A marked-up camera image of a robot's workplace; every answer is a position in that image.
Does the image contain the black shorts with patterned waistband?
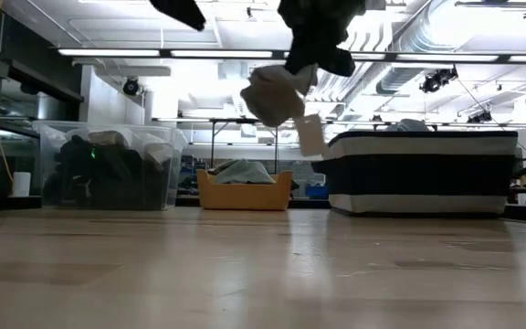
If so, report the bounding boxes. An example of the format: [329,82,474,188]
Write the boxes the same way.
[43,134,104,210]

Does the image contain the overhead LED light bar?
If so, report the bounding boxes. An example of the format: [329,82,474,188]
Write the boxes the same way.
[57,47,526,65]

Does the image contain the silver ventilation duct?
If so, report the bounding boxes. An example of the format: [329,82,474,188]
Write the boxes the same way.
[317,0,474,97]

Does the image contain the blue plastic crate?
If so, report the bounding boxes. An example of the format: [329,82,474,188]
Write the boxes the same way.
[305,184,331,201]

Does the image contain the light grey sock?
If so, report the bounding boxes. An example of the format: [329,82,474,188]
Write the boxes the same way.
[239,63,329,157]

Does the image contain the white paper roll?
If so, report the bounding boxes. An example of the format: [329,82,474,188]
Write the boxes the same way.
[11,171,32,197]

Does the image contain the dark storage shelf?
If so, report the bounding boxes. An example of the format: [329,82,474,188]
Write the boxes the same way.
[0,0,85,202]

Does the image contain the orange plastic bin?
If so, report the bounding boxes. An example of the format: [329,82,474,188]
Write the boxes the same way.
[196,168,293,212]

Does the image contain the navy white striped fabric bin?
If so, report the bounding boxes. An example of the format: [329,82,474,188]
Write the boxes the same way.
[311,129,519,218]

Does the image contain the clear plastic bin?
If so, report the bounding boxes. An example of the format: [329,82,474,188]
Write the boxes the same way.
[32,119,189,212]

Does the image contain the black ceiling spotlight cluster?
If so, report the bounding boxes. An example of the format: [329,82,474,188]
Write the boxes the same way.
[418,65,459,95]

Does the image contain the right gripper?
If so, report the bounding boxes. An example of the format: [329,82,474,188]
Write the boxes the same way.
[279,0,367,77]

